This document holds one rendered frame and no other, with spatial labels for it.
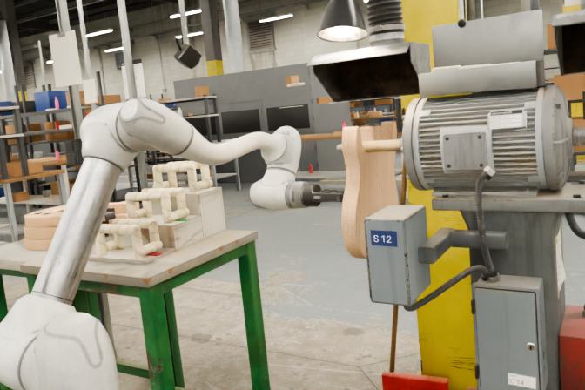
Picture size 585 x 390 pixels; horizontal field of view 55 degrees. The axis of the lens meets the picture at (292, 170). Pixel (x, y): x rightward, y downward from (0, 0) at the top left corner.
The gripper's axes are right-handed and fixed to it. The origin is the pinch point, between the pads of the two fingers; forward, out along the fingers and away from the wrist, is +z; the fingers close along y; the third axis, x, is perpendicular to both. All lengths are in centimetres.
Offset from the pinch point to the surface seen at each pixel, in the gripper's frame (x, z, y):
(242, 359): -103, -116, -90
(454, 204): 0.5, 32.7, 19.5
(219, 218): -11, -65, -10
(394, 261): -10.2, 25.0, 41.7
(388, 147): 14.9, 12.3, 10.4
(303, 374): -103, -75, -86
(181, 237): -14, -64, 13
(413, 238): -5.6, 27.8, 37.2
